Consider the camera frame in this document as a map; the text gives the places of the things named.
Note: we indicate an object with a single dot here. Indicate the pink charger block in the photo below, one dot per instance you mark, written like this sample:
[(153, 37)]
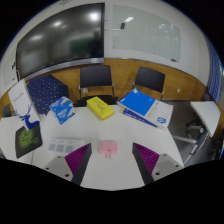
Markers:
[(108, 147)]

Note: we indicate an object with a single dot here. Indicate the large glass whiteboard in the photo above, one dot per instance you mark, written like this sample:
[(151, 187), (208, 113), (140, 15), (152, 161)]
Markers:
[(146, 33)]

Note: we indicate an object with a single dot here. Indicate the white side table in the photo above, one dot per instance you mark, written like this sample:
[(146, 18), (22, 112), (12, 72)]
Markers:
[(206, 115)]

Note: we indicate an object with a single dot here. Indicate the dark grey chair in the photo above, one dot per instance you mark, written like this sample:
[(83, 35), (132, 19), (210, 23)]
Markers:
[(6, 111)]

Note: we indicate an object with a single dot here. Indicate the white paper bag blue deer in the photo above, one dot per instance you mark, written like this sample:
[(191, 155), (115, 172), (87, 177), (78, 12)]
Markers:
[(20, 100)]

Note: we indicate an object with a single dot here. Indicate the black mouse pad green print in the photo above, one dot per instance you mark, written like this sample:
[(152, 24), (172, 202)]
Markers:
[(28, 141)]

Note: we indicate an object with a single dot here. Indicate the blue curtain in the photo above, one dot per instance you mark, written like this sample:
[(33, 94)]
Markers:
[(215, 75)]

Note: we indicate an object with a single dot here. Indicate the black whiteboard eraser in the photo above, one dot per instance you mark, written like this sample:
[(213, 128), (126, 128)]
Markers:
[(122, 25)]

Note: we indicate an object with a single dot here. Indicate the blue and white paper ream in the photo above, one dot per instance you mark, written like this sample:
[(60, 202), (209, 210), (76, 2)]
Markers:
[(140, 103)]

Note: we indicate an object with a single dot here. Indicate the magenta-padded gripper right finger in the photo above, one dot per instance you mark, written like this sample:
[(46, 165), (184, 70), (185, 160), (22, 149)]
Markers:
[(146, 159)]

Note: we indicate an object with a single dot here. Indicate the large black wall display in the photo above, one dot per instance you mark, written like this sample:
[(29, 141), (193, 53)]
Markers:
[(60, 38)]

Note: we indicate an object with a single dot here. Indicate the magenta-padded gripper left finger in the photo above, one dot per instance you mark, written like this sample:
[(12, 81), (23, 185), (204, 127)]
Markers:
[(77, 160)]

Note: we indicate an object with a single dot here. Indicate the yellow box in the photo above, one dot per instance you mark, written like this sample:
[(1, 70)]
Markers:
[(100, 107)]

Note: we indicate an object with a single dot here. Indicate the blue dotted chair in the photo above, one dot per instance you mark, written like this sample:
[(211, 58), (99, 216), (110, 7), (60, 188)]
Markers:
[(46, 91)]

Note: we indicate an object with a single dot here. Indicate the blue tissue box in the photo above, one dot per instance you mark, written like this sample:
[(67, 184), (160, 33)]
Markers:
[(62, 110)]

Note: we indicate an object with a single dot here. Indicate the black office chair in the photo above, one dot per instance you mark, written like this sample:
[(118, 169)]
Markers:
[(96, 76), (150, 79)]

